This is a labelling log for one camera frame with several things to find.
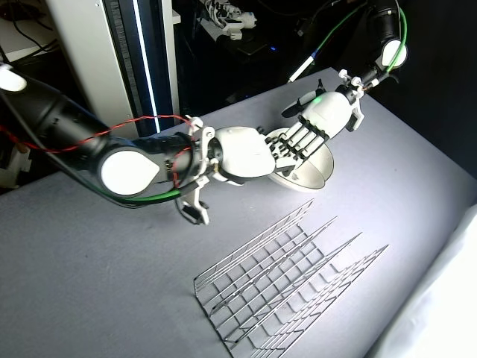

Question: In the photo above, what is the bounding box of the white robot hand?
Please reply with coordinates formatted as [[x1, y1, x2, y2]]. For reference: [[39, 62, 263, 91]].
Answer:
[[277, 79, 354, 162], [213, 126, 311, 186]]

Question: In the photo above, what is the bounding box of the white plate with print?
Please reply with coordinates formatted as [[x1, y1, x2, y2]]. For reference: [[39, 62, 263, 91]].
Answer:
[[267, 128, 303, 192], [286, 139, 335, 194]]

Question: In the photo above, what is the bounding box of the spare white robot hand part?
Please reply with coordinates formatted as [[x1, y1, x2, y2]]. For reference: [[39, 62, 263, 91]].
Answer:
[[200, 0, 259, 41]]

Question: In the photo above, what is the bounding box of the grey table cloth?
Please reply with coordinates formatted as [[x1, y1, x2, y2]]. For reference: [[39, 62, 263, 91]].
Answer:
[[0, 66, 477, 358]]

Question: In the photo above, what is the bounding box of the white robot body column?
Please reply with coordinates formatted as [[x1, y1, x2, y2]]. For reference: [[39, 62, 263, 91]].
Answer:
[[46, 0, 180, 138]]

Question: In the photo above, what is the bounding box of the green cable with white sleeve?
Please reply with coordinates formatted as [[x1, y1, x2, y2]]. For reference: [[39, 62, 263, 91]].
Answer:
[[287, 3, 370, 83]]

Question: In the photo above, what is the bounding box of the red twisted wire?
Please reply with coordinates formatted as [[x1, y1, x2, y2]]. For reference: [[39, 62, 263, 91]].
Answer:
[[0, 113, 198, 189]]

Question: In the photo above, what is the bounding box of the metal wire dish rack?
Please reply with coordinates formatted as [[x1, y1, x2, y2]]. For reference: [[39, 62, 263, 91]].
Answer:
[[193, 198, 391, 354]]

